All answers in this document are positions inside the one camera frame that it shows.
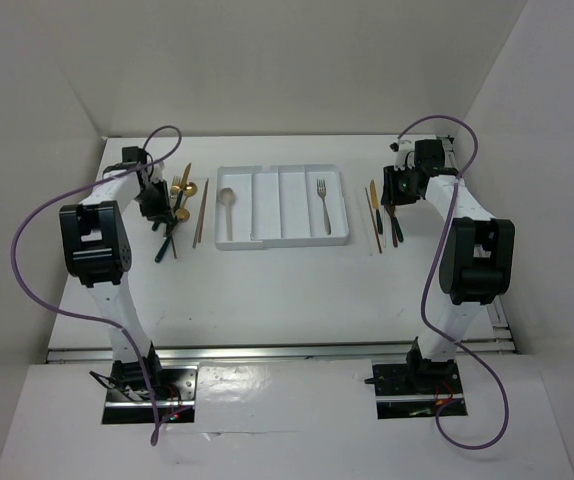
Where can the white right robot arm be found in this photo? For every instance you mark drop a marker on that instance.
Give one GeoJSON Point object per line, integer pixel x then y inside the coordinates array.
{"type": "Point", "coordinates": [475, 262]}

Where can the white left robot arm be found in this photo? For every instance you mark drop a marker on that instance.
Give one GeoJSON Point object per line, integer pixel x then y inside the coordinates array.
{"type": "Point", "coordinates": [97, 252]}

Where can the brown chopstick right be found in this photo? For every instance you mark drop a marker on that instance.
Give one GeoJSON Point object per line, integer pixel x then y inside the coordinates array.
{"type": "Point", "coordinates": [373, 221]}

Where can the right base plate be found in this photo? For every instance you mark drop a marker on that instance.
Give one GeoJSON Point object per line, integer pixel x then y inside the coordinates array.
{"type": "Point", "coordinates": [402, 394]}

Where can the gold knife left green handle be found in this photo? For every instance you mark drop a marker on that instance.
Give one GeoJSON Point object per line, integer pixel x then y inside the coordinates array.
{"type": "Point", "coordinates": [185, 176]}

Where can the gold spoon green handle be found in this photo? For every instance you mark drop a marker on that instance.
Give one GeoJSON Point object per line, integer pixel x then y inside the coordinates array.
{"type": "Point", "coordinates": [190, 190]}
{"type": "Point", "coordinates": [164, 247]}

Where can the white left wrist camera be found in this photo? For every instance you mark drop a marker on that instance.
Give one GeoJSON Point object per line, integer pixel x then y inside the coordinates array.
{"type": "Point", "coordinates": [155, 173]}

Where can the gold knife green handle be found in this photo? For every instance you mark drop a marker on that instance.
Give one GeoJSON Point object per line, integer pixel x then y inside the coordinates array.
{"type": "Point", "coordinates": [185, 176]}
{"type": "Point", "coordinates": [376, 206]}

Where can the silver fork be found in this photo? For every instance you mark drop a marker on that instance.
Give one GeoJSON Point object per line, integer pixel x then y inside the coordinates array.
{"type": "Point", "coordinates": [322, 192]}

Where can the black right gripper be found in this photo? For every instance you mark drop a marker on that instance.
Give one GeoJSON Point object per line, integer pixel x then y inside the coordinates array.
{"type": "Point", "coordinates": [390, 195]}

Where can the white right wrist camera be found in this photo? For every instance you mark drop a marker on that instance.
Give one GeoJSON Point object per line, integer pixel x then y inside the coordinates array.
{"type": "Point", "coordinates": [404, 154]}

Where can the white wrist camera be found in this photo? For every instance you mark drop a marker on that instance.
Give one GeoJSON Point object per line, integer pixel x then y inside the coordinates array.
{"type": "Point", "coordinates": [404, 154]}
{"type": "Point", "coordinates": [155, 173]}

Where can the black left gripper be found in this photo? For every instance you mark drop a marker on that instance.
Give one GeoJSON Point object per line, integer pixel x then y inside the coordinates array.
{"type": "Point", "coordinates": [161, 211]}

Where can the aluminium rail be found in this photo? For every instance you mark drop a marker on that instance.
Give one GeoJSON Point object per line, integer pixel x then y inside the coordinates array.
{"type": "Point", "coordinates": [260, 353]}

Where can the white cutlery tray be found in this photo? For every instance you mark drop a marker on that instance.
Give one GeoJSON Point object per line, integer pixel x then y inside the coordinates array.
{"type": "Point", "coordinates": [278, 207]}

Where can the gold fork green handle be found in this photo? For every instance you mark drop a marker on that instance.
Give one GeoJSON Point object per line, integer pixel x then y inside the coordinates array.
{"type": "Point", "coordinates": [398, 228]}
{"type": "Point", "coordinates": [175, 190]}

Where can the brown chopstick pair left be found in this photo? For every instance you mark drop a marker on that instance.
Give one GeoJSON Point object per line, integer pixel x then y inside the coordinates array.
{"type": "Point", "coordinates": [200, 220]}

